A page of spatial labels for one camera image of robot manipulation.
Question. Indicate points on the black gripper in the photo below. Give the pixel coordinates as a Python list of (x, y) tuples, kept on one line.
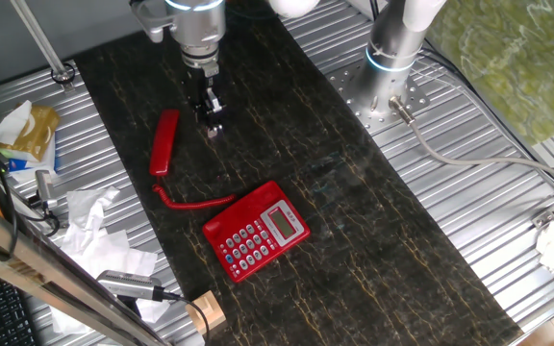
[(202, 81)]

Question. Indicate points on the red telephone handset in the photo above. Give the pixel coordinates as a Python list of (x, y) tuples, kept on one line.
[(164, 141)]

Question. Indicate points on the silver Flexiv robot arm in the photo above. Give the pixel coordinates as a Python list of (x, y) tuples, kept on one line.
[(200, 24)]

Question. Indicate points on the red telephone base with keypad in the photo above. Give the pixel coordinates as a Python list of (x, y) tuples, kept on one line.
[(253, 233)]

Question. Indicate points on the golden tissue box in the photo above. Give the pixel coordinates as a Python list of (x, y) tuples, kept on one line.
[(36, 132)]

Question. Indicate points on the crumpled white tissue paper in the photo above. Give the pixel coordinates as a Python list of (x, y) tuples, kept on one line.
[(99, 250)]

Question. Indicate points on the metal stand pole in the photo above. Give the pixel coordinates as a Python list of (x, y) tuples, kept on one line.
[(41, 43)]

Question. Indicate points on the blue and white box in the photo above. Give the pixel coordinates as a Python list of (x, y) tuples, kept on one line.
[(32, 165)]

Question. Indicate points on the dark marble pattern mat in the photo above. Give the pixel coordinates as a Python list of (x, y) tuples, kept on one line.
[(354, 240)]

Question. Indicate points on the small wooden block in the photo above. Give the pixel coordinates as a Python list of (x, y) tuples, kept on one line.
[(207, 310)]

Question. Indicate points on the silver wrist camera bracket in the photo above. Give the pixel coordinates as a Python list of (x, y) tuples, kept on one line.
[(149, 21)]

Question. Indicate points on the perforated metal robot base plate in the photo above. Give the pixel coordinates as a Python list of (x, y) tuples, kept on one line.
[(349, 96)]

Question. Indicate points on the small silver camera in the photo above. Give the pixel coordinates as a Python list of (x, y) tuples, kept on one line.
[(45, 187)]

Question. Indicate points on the aluminium frame bar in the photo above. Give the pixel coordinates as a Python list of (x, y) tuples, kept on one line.
[(41, 271)]

